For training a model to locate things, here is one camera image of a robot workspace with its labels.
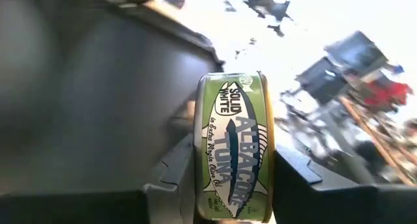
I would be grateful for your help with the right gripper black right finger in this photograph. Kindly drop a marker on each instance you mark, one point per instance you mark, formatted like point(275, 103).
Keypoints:
point(290, 191)

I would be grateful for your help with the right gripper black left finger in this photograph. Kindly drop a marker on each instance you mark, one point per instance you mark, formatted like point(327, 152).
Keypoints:
point(182, 178)

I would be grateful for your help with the green label tuna can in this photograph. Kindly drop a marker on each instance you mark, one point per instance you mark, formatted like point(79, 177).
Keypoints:
point(234, 146)

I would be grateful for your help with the black background screen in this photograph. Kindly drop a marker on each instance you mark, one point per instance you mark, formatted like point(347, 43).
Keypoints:
point(322, 80)

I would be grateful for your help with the black table mat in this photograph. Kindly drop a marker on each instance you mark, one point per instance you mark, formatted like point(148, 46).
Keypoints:
point(81, 103)

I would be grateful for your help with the red background object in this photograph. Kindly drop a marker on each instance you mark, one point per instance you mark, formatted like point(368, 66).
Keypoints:
point(387, 93)

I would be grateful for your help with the dark blue background screen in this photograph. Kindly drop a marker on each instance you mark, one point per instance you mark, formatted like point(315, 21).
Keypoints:
point(355, 53)

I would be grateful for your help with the black background stand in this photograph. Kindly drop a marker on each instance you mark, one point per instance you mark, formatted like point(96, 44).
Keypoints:
point(260, 2)

